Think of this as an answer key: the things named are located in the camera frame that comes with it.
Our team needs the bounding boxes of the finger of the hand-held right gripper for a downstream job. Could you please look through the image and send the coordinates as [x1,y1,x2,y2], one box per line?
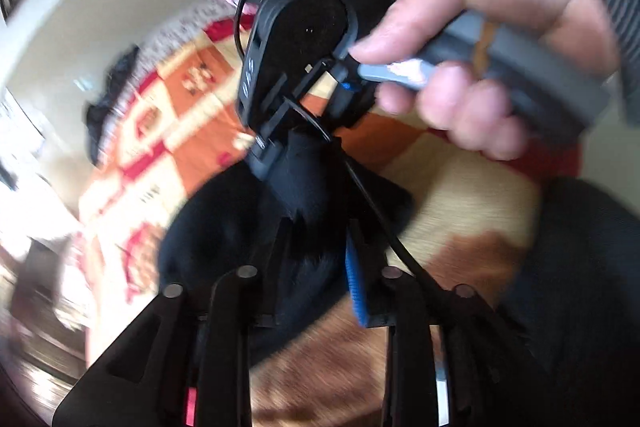
[235,59,333,180]
[331,58,377,128]

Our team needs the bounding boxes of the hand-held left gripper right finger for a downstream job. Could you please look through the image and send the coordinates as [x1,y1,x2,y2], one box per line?
[344,219,566,427]

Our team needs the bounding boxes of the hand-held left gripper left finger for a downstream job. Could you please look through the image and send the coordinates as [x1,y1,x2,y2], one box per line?
[52,217,297,427]

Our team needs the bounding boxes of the black pants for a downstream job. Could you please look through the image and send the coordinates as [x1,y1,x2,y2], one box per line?
[157,129,416,358]

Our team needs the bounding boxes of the white floral sheet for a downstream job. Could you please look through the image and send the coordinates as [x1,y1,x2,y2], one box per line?
[135,0,242,72]

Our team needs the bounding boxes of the orange red patchwork blanket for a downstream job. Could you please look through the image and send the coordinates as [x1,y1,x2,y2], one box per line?
[75,14,586,427]

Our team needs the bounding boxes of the dark jacket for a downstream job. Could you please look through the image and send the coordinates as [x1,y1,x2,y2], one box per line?
[85,44,143,165]

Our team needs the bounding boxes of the person's dark clothing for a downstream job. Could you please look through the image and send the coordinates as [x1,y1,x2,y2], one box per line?
[492,177,640,427]

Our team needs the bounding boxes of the black cable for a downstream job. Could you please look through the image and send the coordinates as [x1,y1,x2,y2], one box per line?
[232,0,451,303]

